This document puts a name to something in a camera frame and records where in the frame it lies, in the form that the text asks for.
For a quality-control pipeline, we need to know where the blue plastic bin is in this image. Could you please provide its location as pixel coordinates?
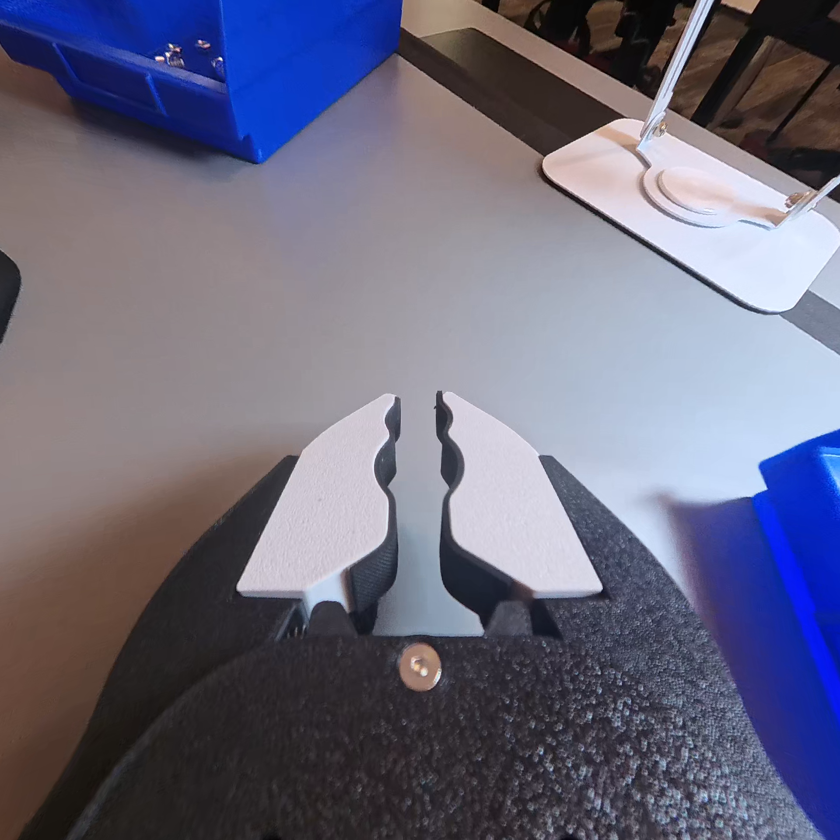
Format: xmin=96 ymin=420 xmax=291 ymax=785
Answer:
xmin=755 ymin=430 xmax=840 ymax=815
xmin=0 ymin=0 xmax=404 ymax=165

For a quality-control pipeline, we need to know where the white document stand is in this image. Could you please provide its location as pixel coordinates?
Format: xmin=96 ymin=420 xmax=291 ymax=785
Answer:
xmin=541 ymin=0 xmax=840 ymax=315

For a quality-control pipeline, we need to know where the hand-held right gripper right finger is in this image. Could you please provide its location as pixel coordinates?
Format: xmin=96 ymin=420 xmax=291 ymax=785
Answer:
xmin=436 ymin=390 xmax=605 ymax=611

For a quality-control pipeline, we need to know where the black wrist rest pad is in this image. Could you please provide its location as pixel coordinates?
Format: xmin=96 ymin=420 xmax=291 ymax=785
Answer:
xmin=0 ymin=250 xmax=22 ymax=345

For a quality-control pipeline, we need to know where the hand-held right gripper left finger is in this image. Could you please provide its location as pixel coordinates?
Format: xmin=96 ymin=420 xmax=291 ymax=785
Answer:
xmin=237 ymin=392 xmax=401 ymax=615

